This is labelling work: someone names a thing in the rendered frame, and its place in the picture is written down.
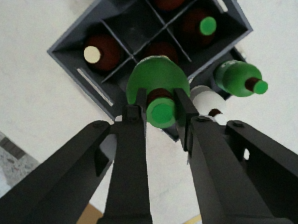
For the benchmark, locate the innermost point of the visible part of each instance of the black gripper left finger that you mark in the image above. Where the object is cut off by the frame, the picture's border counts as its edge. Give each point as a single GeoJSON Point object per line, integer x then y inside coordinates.
{"type": "Point", "coordinates": [60, 188]}

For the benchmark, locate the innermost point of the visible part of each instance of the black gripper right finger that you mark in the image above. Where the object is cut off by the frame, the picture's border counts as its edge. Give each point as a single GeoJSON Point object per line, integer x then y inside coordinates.
{"type": "Point", "coordinates": [226, 194]}

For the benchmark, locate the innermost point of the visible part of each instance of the white bottle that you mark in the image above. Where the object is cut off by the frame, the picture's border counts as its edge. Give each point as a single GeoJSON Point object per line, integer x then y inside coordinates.
{"type": "Point", "coordinates": [208, 102]}

